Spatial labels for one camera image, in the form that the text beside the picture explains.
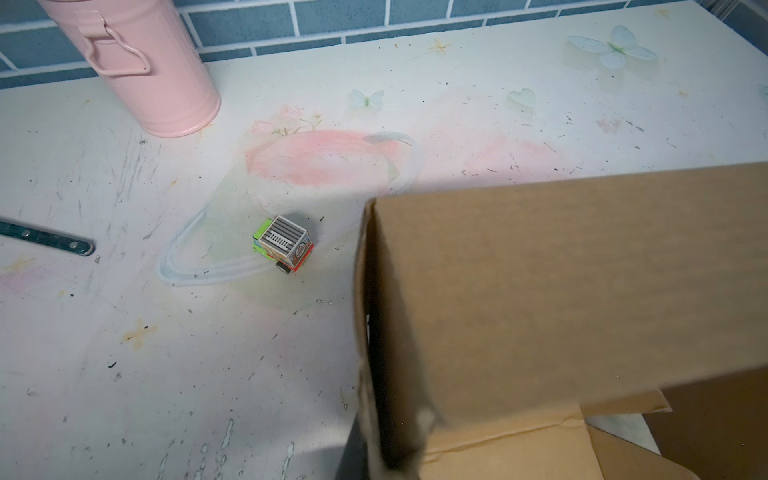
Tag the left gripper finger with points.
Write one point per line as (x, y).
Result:
(353, 464)

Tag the brown cardboard box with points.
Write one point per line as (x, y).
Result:
(600, 328)

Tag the small green white toy block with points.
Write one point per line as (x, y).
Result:
(284, 242)

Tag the pink pen holder bucket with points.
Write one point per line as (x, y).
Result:
(145, 54)

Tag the metal fork teal handle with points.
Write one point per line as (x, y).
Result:
(50, 239)

